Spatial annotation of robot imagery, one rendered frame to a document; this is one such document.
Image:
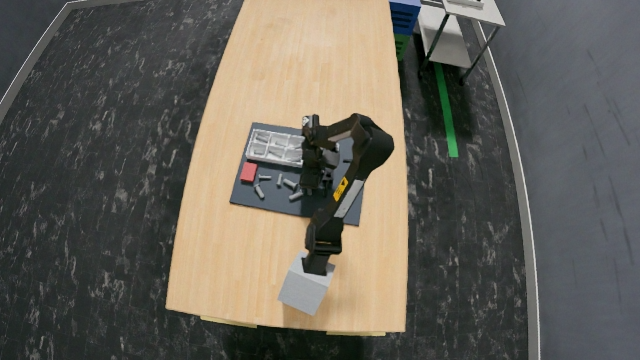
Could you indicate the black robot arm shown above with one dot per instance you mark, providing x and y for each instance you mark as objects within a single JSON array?
[{"x": 371, "y": 149}]

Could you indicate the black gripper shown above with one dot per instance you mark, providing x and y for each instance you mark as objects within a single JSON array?
[{"x": 310, "y": 177}]

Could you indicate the red rectangular block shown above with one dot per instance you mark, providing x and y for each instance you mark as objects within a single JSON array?
[{"x": 248, "y": 172}]

